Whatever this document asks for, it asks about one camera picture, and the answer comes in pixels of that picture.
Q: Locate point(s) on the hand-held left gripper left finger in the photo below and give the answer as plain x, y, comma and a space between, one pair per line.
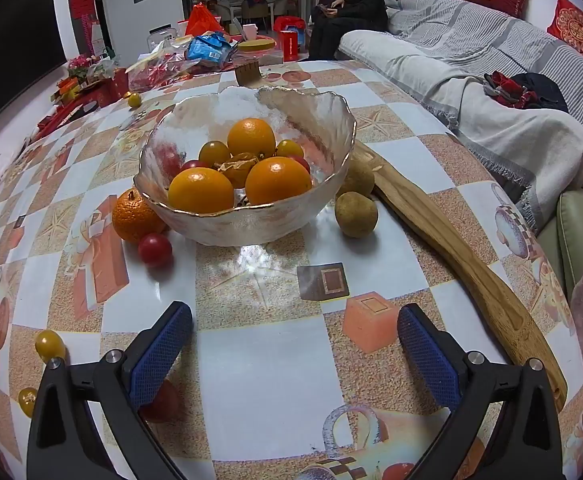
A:
159, 355

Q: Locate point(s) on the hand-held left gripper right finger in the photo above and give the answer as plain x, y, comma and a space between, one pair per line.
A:
429, 355

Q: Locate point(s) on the orange mandarin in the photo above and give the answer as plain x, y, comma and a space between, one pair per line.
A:
131, 217

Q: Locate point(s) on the clear glass bowl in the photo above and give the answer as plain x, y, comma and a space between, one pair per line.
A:
251, 227

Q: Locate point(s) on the brown round fruit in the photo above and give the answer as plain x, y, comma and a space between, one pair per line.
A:
357, 175
355, 214

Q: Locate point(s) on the long wooden tray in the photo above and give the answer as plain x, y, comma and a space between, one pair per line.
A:
451, 240

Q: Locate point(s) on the green leather sofa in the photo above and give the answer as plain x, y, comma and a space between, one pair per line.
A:
566, 240

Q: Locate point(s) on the brownish orange peel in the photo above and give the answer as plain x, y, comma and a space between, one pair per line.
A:
236, 166

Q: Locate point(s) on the red gift box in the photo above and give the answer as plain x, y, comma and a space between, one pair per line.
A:
106, 87

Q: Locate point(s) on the black and red clothes pile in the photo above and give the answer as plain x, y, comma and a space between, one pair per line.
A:
521, 91

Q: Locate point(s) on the clear bag of red items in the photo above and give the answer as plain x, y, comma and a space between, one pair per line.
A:
159, 72

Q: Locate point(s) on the pink flower bouquet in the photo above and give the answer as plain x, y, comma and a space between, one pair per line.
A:
78, 64

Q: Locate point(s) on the blue snack bag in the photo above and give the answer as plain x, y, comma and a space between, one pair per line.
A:
209, 49

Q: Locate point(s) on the grey striped sofa cover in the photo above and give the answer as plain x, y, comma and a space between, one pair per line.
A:
481, 35

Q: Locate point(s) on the round yellow-lidded tin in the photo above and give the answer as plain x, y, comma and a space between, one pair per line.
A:
256, 45

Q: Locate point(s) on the black television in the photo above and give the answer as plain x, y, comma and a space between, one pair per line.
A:
16, 55

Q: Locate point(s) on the red carton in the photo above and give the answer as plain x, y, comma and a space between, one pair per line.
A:
291, 45

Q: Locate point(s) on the red plastic bag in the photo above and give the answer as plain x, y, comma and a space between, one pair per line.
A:
202, 20

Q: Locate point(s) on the white refrigerator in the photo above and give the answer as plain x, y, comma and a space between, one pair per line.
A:
136, 5

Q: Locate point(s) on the red patterned pillow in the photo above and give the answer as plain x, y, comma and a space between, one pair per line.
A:
579, 27

